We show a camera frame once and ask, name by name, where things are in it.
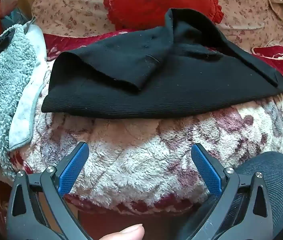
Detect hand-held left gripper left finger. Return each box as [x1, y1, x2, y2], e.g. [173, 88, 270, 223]
[6, 141, 93, 240]

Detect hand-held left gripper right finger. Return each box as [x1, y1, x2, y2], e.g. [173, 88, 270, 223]
[175, 143, 273, 240]

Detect black pants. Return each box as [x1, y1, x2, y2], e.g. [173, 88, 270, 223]
[41, 8, 283, 120]

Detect person's left hand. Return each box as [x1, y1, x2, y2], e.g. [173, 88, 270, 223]
[98, 224, 146, 240]

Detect dark red gold-trimmed pillow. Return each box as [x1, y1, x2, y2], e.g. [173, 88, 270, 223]
[251, 45, 283, 68]

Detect red and white fleece blanket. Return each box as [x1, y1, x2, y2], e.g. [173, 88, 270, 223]
[6, 29, 283, 217]

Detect white cloth with grey edge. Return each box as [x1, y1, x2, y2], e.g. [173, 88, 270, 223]
[8, 17, 48, 153]

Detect grey fluffy towel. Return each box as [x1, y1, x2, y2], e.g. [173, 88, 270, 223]
[0, 24, 38, 178]

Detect pink floral pillow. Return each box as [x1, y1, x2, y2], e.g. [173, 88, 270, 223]
[30, 0, 283, 53]

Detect teal cloth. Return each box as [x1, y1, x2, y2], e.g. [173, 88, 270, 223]
[0, 7, 29, 27]

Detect red round ruffled cushion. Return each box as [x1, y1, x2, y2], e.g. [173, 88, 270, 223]
[103, 0, 224, 32]

